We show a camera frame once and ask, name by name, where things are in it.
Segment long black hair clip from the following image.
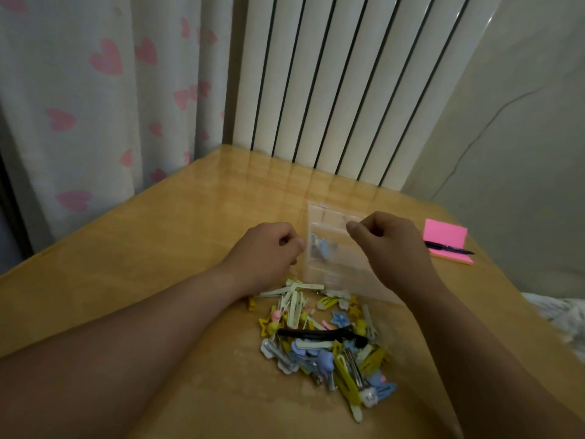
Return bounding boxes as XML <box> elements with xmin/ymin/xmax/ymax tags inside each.
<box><xmin>277</xmin><ymin>328</ymin><xmax>367</xmax><ymax>349</ymax></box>

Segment blue hair clip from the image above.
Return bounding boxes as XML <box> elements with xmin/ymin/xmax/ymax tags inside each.
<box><xmin>311</xmin><ymin>234</ymin><xmax>338</xmax><ymax>261</ymax></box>

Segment clear plastic zip bag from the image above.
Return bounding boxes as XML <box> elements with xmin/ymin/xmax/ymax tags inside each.
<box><xmin>302</xmin><ymin>202</ymin><xmax>403</xmax><ymax>303</ymax></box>

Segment pile of colourful hair clips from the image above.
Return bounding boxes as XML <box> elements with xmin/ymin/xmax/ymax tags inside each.
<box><xmin>247</xmin><ymin>279</ymin><xmax>397</xmax><ymax>424</ymax></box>

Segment person's right hand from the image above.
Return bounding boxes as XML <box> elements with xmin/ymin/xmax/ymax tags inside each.
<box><xmin>346</xmin><ymin>211</ymin><xmax>440</xmax><ymax>303</ymax></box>

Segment black pen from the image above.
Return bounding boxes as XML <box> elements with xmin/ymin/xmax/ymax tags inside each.
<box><xmin>424</xmin><ymin>241</ymin><xmax>475</xmax><ymax>255</ymax></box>

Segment white radiator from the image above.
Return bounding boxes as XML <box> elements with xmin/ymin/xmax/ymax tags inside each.
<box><xmin>232</xmin><ymin>0</ymin><xmax>505</xmax><ymax>191</ymax></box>

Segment person's left hand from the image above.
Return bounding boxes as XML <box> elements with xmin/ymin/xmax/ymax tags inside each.
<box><xmin>219</xmin><ymin>222</ymin><xmax>306</xmax><ymax>298</ymax></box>

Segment white crumpled cloth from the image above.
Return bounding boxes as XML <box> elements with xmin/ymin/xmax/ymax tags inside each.
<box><xmin>522</xmin><ymin>292</ymin><xmax>585</xmax><ymax>362</ymax></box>

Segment pink sticky note pad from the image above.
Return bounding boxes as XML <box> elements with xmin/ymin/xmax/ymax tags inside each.
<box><xmin>422</xmin><ymin>219</ymin><xmax>475</xmax><ymax>266</ymax></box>

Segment person's left forearm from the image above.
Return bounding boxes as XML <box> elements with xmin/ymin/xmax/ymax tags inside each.
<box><xmin>0</xmin><ymin>262</ymin><xmax>243</xmax><ymax>439</ymax></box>

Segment person's right forearm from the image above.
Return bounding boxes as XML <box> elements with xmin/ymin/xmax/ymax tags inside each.
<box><xmin>397</xmin><ymin>281</ymin><xmax>585</xmax><ymax>439</ymax></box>

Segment white curtain with pink hearts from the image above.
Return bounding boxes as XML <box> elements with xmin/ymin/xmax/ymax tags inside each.
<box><xmin>0</xmin><ymin>0</ymin><xmax>236</xmax><ymax>254</ymax></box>

